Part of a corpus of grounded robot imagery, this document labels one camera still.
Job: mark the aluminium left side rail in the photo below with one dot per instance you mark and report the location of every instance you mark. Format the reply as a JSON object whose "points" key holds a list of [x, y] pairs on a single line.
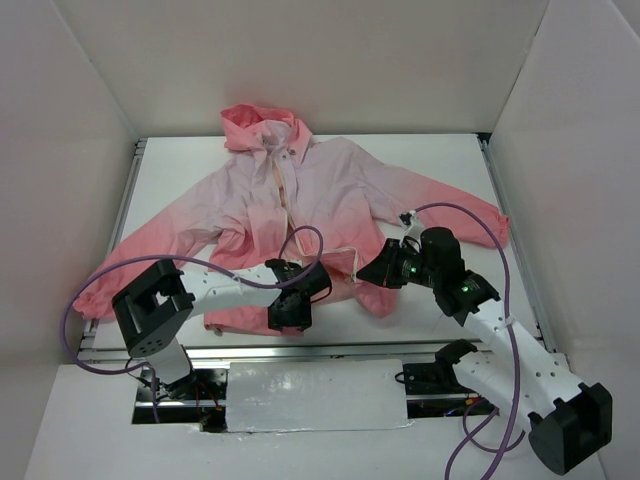
{"points": [[127, 194]]}

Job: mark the aluminium table edge rail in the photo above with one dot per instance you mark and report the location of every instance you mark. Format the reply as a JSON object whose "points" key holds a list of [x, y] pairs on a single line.
{"points": [[312, 352]]}

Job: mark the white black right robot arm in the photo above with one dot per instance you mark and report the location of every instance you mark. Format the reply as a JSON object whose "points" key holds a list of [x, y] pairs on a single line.
{"points": [[565, 419]]}

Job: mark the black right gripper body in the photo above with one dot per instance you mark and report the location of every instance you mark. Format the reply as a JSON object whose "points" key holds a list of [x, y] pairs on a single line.
{"points": [[388, 263]]}

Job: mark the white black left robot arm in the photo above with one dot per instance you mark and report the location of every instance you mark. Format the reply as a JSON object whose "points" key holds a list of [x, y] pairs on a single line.
{"points": [[153, 307]]}

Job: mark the aluminium right side rail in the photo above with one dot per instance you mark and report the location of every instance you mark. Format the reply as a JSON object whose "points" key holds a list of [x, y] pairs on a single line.
{"points": [[533, 298]]}

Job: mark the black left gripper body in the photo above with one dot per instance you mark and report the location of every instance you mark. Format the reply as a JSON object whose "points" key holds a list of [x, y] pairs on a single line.
{"points": [[314, 279]]}

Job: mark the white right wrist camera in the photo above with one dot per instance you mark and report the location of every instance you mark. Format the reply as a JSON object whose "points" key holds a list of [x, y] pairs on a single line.
{"points": [[412, 228]]}

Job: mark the pink hooded zip jacket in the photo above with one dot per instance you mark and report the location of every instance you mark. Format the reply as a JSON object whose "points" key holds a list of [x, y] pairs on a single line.
{"points": [[283, 191]]}

